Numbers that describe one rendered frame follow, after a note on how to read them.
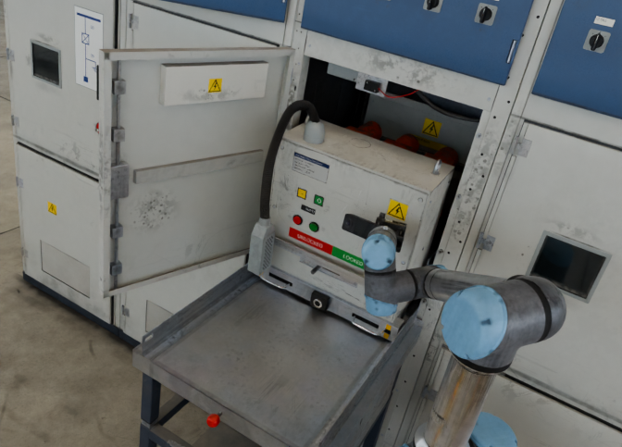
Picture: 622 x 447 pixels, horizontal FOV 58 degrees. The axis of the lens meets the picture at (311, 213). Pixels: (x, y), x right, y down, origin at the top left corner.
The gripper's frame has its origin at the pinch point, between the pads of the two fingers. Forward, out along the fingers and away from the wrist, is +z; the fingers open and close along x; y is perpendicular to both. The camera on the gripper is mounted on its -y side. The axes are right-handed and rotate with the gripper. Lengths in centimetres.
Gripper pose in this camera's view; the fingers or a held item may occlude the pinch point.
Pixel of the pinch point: (379, 222)
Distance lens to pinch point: 163.1
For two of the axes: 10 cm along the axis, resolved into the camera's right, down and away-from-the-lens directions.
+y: 9.5, 2.6, -1.4
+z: 1.9, -1.7, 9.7
